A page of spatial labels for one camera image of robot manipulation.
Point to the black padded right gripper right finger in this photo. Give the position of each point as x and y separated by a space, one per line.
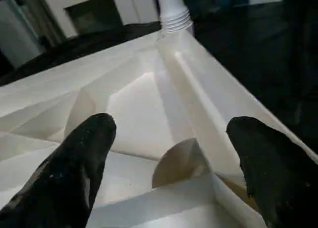
278 173

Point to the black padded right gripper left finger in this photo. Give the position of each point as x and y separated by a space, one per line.
62 178

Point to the white plastic table top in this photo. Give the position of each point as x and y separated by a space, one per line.
149 101

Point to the white plastic table leg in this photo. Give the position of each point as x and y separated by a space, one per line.
174 9

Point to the white glass-door cabinet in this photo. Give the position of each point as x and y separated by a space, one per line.
99 4

